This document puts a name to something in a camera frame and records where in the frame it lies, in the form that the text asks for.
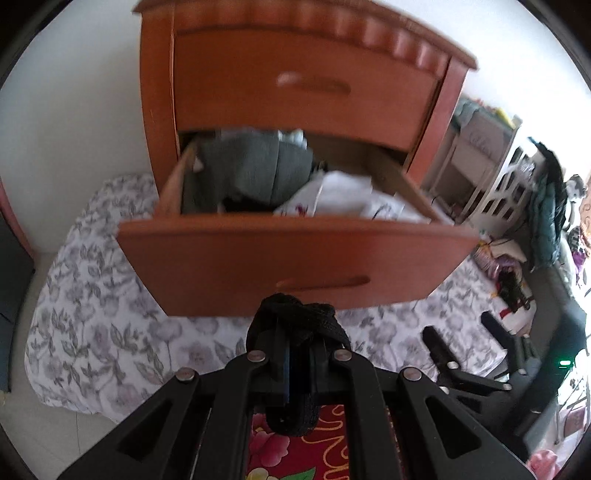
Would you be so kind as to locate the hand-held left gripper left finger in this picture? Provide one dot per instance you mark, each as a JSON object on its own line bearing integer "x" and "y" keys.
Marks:
{"x": 277, "y": 378}

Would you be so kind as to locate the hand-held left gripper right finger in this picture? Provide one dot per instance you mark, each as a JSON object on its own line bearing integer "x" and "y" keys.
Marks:
{"x": 323, "y": 374}

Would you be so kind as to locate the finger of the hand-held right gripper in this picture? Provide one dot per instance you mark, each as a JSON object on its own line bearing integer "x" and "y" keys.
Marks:
{"x": 443, "y": 355}
{"x": 508, "y": 350}

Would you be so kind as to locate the black underwear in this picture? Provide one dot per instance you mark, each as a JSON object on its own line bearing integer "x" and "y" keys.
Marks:
{"x": 300, "y": 318}

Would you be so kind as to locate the wooden nightstand drawer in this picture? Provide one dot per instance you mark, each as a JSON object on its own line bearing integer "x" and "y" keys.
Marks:
{"x": 231, "y": 263}
{"x": 277, "y": 115}

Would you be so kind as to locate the white garment red print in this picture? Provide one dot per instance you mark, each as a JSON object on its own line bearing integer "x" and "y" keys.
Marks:
{"x": 300, "y": 203}

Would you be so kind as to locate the grey garment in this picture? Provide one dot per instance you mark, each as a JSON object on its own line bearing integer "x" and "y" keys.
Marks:
{"x": 293, "y": 175}
{"x": 240, "y": 166}

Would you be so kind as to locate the red white knitted cloth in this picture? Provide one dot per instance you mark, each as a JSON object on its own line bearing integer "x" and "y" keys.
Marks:
{"x": 515, "y": 318}

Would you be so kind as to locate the black toy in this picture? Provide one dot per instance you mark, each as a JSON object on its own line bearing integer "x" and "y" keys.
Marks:
{"x": 512, "y": 290}

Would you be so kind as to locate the grey sofa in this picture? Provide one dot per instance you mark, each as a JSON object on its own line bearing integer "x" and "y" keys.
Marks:
{"x": 545, "y": 295}

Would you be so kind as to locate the red floral blanket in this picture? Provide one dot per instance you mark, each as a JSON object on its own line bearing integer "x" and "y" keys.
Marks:
{"x": 277, "y": 452}

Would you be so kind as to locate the purple cloth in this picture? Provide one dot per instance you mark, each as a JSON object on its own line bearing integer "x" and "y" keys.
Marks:
{"x": 581, "y": 254}

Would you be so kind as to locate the dark teal jacket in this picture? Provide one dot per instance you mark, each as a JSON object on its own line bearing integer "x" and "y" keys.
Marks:
{"x": 547, "y": 217}

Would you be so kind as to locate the white cutout shelf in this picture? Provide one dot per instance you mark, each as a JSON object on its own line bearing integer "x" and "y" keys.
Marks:
{"x": 508, "y": 189}

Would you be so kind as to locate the small white side table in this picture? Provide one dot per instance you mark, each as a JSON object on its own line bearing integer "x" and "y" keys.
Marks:
{"x": 457, "y": 175}

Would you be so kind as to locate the grey floral mat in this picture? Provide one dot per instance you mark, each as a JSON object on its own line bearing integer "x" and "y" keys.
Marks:
{"x": 92, "y": 300}

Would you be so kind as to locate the cardboard box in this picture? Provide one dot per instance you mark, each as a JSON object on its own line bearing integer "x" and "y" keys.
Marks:
{"x": 485, "y": 134}

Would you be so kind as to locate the yellow object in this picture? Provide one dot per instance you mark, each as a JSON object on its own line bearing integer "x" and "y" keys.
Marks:
{"x": 502, "y": 115}

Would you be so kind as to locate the teal cloth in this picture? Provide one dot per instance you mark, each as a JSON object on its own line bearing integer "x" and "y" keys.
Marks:
{"x": 466, "y": 113}

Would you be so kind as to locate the wooden nightstand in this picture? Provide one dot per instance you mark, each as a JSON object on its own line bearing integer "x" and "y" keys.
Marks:
{"x": 157, "y": 92}

